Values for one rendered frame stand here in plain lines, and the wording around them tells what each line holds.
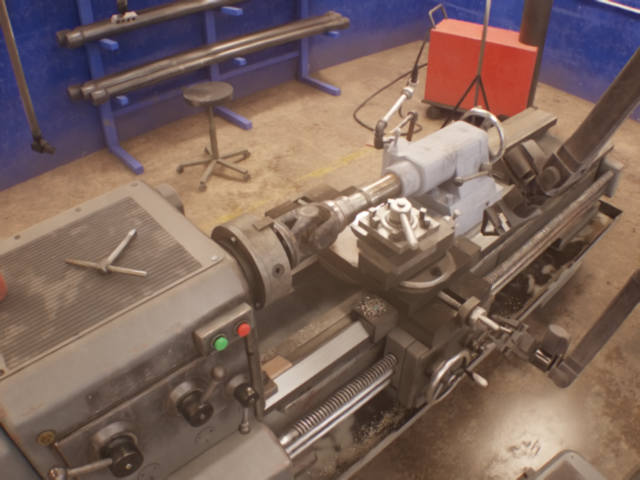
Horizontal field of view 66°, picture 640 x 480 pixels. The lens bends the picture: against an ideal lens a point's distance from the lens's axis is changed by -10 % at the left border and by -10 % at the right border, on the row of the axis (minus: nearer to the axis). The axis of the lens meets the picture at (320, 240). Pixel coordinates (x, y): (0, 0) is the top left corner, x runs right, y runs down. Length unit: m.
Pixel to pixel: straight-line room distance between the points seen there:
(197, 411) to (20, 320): 0.39
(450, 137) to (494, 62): 2.54
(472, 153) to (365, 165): 2.10
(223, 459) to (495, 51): 3.71
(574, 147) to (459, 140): 0.94
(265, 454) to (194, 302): 0.52
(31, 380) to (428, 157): 1.35
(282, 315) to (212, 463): 0.64
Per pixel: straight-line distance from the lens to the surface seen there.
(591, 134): 1.03
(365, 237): 1.56
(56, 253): 1.25
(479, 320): 1.62
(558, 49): 5.88
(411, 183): 1.77
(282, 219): 1.52
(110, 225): 1.28
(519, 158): 1.15
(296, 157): 4.09
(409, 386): 1.76
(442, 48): 4.54
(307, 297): 1.89
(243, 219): 1.43
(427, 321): 1.64
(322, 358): 1.57
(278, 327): 1.79
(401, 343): 1.66
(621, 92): 0.98
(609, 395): 2.83
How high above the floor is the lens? 2.06
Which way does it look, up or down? 39 degrees down
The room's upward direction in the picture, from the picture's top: straight up
